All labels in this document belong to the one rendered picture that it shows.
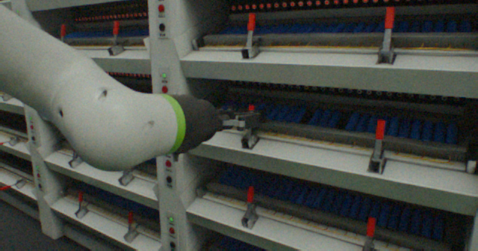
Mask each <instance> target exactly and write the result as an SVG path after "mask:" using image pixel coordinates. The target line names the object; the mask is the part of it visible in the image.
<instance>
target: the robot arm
mask: <svg viewBox="0 0 478 251"><path fill-rule="evenodd" d="M0 90H1V91H3V92H5V93H7V94H8V95H10V96H12V97H13V98H15V99H18V100H19V101H21V102H23V103H25V104H26V105H28V106H30V107H32V108H33V109H34V110H35V111H38V112H39V113H41V114H42V115H43V116H44V117H46V119H48V120H49V121H50V122H51V123H53V124H54V125H55V126H56V127H57V128H58V129H59V130H60V132H61V133H62V134H63V136H64V137H65V138H66V139H67V140H68V141H69V143H70V144H71V146H72V148H73V149H74V150H75V152H76V153H77V155H78V156H79V157H80V158H81V159H82V160H83V161H84V162H85V163H87V164H89V165H90V166H91V167H95V168H96V169H98V170H101V171H105V172H121V171H125V170H129V169H131V168H133V167H136V166H137V165H138V164H141V163H143V162H144V161H148V160H150V159H152V158H154V157H158V156H161V155H168V154H172V155H173V162H179V155H180V154H181V153H186V152H188V150H191V149H195V148H196V147H198V146H199V145H200V144H201V143H204V142H207V141H209V140H210V139H211V138H212V137H213V136H214V134H215V133H216V131H222V130H226V129H232V127H233V126H234V127H235V129H237V130H238V131H244V129H247V128H253V127H257V126H260V125H261V124H262V123H266V113H267V110H266V109H261V110H249V108H233V107H232V106H228V108H227V110H224V109H223V108H220V109H215V108H214V106H213V105H212V104H211V103H210V102H207V101H205V100H202V99H196V98H194V97H193V96H192V95H189V94H183V93H182V92H181V89H178V90H177V93H175V94H152V93H140V92H137V91H134V90H132V89H130V88H128V87H126V86H125V85H123V84H121V83H119V82H118V81H116V80H114V79H113V78H112V77H110V76H109V75H108V74H106V73H105V72H104V71H103V70H102V69H101V68H100V67H99V66H97V65H96V63H95V62H94V61H93V60H92V59H91V58H90V57H89V56H87V55H86V54H84V53H82V52H80V51H78V50H77V49H74V48H73V47H71V46H68V45H67V44H65V43H64V42H62V41H60V40H58V39H57V38H55V37H53V36H52V35H50V34H47V33H46V32H45V31H43V30H41V29H39V28H38V27H36V26H33V25H32V24H31V23H30V22H27V21H26V20H24V19H23V18H21V17H20V16H18V15H16V14H15V13H14V12H13V11H11V10H9V9H8V8H6V7H5V6H4V5H2V4H1V3H0ZM232 108H233V111H232Z"/></svg>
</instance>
